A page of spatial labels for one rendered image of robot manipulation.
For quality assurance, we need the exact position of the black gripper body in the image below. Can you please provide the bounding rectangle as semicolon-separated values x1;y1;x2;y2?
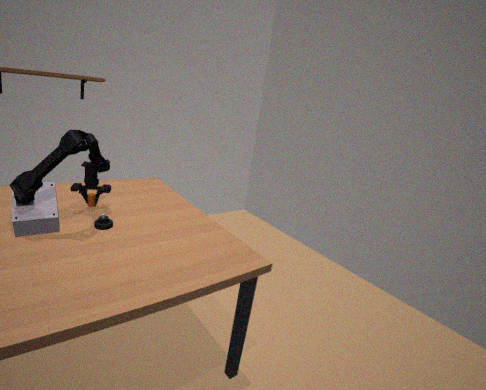
71;174;111;193

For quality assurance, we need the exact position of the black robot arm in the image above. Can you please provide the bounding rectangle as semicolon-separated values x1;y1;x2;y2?
10;130;110;206

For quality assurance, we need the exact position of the orange knob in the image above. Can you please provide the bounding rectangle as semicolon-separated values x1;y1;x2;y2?
87;193;96;207

